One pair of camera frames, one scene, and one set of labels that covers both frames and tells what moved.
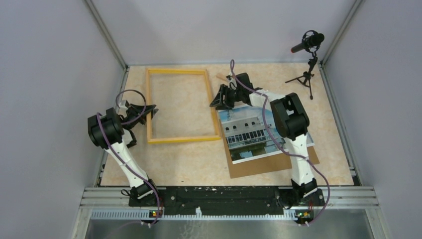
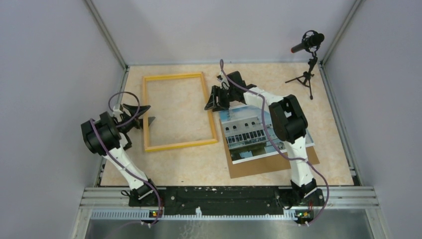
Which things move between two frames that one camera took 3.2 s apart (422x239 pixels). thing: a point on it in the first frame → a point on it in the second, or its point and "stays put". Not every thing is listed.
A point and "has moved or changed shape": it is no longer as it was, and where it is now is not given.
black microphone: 310,38 stays put
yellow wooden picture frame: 150,140 has moved or changed shape
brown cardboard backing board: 277,161 stays put
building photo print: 252,132 stays put
